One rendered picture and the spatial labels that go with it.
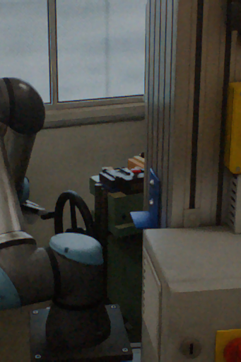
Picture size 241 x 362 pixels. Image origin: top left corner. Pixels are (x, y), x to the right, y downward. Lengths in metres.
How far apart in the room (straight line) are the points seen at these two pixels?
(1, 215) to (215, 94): 0.62
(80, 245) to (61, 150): 2.07
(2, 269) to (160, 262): 0.52
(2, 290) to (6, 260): 0.06
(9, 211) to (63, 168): 2.07
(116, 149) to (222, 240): 2.60
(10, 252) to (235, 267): 0.60
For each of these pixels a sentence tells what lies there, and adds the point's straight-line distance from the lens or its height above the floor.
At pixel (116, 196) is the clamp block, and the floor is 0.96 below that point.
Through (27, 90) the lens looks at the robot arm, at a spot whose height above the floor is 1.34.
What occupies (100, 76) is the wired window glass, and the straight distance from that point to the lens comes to 3.57.
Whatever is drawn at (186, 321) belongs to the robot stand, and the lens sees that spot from 0.93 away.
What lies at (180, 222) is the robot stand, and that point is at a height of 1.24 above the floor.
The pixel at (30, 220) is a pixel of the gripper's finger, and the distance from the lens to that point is 2.10.
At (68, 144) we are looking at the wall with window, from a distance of 3.51.
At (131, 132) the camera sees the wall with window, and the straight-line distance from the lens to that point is 3.62.
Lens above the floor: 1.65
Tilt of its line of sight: 19 degrees down
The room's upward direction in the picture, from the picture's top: straight up
